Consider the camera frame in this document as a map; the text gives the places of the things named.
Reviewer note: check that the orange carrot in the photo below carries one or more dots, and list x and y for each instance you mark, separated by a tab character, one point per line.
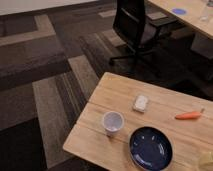
190	115

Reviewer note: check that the dark blue plate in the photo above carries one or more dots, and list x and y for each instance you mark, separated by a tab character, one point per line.
150	149

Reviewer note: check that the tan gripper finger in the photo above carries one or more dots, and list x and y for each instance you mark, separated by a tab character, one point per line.
206	161

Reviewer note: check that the clear drinking glass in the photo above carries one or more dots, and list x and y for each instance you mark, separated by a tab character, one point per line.
206	14

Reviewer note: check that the blue round coaster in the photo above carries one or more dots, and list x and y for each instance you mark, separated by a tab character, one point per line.
179	11

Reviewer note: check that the white eraser block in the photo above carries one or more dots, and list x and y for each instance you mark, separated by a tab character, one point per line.
140	103

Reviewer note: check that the white paper cup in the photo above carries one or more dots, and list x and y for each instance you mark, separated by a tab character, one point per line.
112	122

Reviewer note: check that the black office chair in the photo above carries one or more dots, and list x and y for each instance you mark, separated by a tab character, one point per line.
136	24

